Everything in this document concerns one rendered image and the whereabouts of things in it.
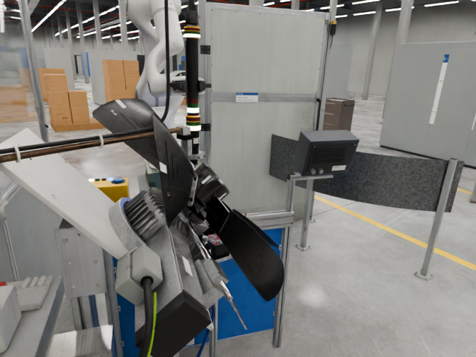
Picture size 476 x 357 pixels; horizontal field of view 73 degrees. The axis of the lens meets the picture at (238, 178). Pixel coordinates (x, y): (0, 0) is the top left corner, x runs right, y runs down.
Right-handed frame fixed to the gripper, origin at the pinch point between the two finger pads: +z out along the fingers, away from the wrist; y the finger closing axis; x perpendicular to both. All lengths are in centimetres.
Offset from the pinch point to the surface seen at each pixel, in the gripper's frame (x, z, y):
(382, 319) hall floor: -147, -39, -128
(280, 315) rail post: -125, -37, -53
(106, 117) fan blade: -8.1, 3.9, 23.5
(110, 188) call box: -40, -32, 28
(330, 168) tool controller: -38, -33, -71
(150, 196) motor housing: -29.0, 10.6, 13.7
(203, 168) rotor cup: -21.7, 11.5, -1.0
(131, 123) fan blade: -10.2, 1.8, 17.4
